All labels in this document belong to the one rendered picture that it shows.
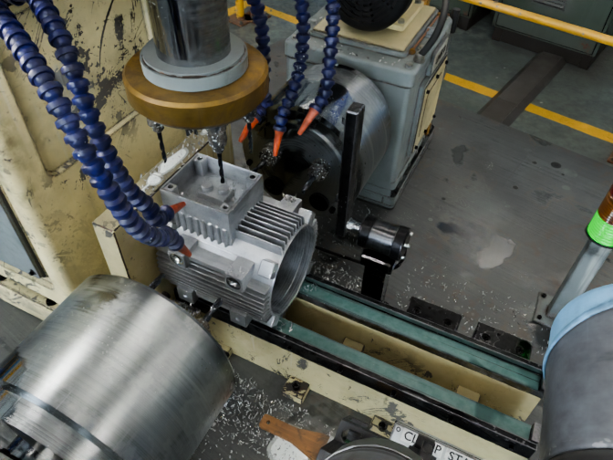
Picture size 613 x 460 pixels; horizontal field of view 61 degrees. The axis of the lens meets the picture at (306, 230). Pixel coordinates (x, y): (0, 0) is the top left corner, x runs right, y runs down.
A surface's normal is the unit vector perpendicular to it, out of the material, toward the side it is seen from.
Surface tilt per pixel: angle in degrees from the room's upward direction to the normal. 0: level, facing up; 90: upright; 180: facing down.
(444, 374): 90
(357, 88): 28
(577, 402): 55
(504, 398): 90
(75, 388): 13
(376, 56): 0
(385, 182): 90
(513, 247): 0
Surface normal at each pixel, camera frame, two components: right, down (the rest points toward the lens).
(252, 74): 0.03, -0.69
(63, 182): 0.90, 0.33
